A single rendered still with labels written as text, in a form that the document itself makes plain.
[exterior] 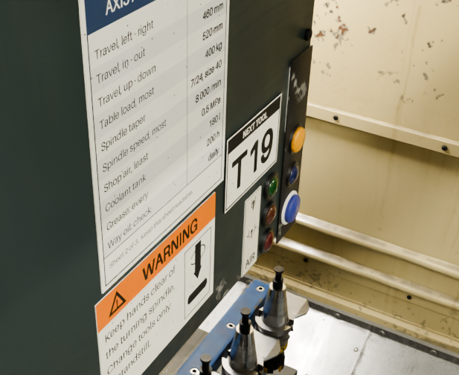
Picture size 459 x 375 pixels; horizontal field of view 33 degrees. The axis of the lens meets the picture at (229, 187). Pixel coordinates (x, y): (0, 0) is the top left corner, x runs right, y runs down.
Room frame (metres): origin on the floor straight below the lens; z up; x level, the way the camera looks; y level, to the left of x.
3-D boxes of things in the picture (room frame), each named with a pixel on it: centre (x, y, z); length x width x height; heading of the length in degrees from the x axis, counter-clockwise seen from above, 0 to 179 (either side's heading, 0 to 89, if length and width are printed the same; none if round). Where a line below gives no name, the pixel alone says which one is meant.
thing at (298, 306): (0.97, -0.11, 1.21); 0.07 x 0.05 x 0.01; 62
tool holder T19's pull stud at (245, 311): (0.82, -0.03, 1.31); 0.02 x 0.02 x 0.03
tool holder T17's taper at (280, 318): (0.92, -0.08, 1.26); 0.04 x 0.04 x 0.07
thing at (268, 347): (0.87, -0.06, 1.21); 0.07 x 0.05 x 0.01; 62
